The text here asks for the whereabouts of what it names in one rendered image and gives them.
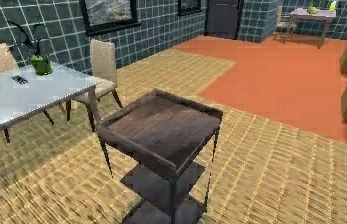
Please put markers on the dark brown tiered side table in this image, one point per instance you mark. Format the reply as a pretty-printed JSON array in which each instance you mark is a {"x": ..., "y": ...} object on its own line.
[{"x": 161, "y": 130}]

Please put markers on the beige upholstered dining chair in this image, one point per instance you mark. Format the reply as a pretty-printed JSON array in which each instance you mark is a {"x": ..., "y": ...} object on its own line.
[{"x": 103, "y": 66}]

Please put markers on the dark room door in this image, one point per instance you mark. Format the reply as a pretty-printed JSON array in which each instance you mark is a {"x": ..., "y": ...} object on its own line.
[{"x": 222, "y": 18}]

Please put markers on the small black framed picture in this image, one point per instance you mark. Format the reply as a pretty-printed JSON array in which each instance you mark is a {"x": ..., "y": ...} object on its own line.
[{"x": 189, "y": 6}]

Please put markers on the green vase with black branches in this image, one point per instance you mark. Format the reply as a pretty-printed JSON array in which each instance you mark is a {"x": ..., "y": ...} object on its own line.
[{"x": 41, "y": 63}]

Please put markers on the beige wooden chair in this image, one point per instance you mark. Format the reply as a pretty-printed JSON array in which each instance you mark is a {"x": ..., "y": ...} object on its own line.
[{"x": 282, "y": 21}]

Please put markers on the white top dining table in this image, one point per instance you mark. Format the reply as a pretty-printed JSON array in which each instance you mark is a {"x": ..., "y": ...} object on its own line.
[{"x": 27, "y": 95}]

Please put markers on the pale top wooden table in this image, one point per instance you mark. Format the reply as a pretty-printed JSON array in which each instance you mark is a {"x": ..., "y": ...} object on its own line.
[{"x": 312, "y": 16}]

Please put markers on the green bowl shaped object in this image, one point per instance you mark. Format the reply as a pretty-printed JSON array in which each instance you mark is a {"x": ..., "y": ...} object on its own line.
[{"x": 312, "y": 9}]

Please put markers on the light green bottle shaped object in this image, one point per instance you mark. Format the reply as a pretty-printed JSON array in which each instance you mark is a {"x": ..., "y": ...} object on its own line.
[{"x": 332, "y": 5}]

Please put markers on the black framed wall picture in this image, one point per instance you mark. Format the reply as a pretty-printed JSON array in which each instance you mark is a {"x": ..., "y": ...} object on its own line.
[{"x": 109, "y": 15}]

